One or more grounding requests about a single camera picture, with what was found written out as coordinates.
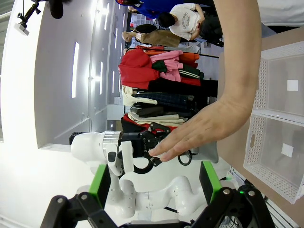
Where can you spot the dark plaid garment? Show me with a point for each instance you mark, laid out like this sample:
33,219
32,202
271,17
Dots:
166,98

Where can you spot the bystander in blue top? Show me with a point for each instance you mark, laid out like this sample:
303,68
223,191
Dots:
152,7

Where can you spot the pink garment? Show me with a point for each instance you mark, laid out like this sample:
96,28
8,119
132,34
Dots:
166,57

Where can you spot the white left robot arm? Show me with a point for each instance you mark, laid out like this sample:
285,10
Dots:
154,197

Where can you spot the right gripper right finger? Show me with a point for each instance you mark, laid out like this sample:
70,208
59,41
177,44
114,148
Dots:
209,183

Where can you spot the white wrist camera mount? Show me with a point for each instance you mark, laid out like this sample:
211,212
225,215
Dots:
126,156

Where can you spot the orange garment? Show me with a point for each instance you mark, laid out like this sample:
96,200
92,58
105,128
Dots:
190,57

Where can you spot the person in white T-shirt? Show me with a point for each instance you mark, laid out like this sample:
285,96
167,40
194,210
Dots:
280,12

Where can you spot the bystander in black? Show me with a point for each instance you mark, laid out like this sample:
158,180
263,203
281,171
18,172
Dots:
211,28

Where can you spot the red hooded jacket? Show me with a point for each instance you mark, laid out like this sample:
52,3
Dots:
135,71

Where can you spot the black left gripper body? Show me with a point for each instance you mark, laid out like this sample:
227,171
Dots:
140,145

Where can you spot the black garment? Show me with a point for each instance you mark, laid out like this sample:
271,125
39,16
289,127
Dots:
166,86

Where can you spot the person's right forearm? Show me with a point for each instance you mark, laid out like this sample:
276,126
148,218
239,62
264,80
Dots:
237,47

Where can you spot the white perforated plastic basket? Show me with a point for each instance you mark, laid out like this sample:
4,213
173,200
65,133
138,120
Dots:
278,76
270,147

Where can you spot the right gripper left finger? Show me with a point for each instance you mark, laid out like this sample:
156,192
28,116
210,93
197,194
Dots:
99,185

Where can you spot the overhead camera on black arm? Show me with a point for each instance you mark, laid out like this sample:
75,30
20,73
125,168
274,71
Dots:
21,28

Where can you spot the white square sticker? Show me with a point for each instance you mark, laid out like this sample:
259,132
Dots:
287,150
292,85

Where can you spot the gray pouch black zipper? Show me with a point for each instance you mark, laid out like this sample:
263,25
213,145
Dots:
206,152

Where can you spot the beige trousers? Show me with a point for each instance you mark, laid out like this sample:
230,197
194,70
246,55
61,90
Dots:
154,117

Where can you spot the cream garment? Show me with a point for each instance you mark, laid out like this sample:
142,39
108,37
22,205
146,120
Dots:
127,97

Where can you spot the person's right hand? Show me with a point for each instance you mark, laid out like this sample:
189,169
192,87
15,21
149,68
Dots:
204,126

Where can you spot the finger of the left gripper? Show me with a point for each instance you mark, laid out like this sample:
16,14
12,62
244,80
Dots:
156,162
160,129

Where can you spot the dark green striped garment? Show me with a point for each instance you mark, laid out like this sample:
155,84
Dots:
190,73

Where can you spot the ceiling light strip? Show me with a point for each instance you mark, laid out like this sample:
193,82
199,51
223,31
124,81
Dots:
75,71

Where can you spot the bystander in white printed tee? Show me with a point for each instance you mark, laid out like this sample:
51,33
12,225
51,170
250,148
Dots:
183,23

